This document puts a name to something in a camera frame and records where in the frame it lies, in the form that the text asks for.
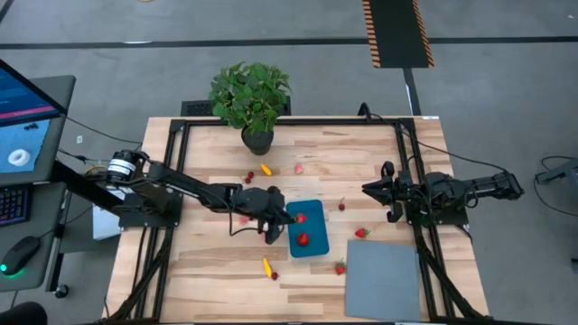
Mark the yellow toy pepper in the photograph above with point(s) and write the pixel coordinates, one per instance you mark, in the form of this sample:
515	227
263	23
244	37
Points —
267	267
266	169

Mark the black backlit keyboard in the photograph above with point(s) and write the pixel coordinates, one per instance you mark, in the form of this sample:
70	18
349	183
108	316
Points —
11	205

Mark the grey computer desk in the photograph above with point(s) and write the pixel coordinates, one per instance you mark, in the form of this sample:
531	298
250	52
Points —
45	212

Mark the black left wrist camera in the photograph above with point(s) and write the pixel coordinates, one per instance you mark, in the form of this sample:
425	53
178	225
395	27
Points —
273	234

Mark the grey stand foot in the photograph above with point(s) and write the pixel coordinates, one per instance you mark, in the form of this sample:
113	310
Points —
564	171

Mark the white box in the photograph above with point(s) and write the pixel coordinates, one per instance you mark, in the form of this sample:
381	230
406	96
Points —
104	223

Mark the black hazard-striped floor mat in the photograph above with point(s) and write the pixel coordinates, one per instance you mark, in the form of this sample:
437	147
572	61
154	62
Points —
397	31

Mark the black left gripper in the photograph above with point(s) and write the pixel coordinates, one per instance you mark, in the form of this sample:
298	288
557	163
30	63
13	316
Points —
259	201

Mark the green potted plant black pot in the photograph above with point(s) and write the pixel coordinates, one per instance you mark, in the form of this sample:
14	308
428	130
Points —
250	95

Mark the black desk caster wheel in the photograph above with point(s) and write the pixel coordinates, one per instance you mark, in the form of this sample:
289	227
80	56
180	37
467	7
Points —
62	291

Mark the pink toy peach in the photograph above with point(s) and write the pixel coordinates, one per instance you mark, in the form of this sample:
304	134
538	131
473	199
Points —
298	169
244	220

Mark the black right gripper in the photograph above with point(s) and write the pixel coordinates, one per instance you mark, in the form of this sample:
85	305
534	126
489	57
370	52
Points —
408	192

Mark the blue plastic tupperware container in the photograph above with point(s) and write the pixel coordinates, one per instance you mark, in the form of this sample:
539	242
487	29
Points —
316	225

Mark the black office chair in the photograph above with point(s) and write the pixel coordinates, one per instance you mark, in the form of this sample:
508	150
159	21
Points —
22	316

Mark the black aluminium table frame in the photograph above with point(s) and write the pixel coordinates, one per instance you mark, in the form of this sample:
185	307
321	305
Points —
338	122

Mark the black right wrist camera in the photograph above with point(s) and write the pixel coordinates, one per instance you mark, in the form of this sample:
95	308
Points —
394	213

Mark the grey square container lid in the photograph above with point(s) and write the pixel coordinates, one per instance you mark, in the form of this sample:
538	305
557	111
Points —
384	280

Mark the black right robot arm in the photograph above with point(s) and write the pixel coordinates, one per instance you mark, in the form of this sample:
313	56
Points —
492	185

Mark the black desk support bar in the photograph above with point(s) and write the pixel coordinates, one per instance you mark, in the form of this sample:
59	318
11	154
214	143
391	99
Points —
81	185

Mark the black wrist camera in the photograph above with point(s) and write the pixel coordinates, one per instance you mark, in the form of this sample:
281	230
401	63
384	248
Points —
273	234
394	213

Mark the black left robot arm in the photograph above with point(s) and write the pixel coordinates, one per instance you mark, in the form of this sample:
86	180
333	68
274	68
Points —
189	182

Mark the computer monitor blue screen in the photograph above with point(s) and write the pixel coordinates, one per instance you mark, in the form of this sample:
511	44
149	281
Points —
22	97

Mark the black computer mouse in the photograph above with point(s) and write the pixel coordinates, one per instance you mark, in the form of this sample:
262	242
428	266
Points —
20	253

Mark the black perforated floor grate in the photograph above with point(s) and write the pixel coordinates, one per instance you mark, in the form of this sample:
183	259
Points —
194	108

